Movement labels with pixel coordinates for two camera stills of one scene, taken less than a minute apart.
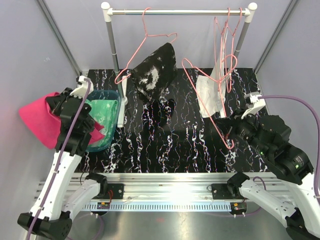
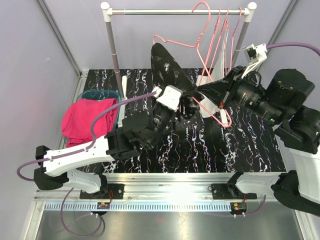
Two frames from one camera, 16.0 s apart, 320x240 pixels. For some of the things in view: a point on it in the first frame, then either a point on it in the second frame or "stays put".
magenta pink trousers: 45,126 -> 79,115
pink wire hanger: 230,145 -> 211,45
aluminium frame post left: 61,37 stays put
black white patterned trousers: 156,72 -> 166,71
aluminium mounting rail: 172,192 stays put
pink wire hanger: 146,35 -> 197,46
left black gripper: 55,101 -> 157,104
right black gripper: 233,123 -> 233,85
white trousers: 211,88 stays put
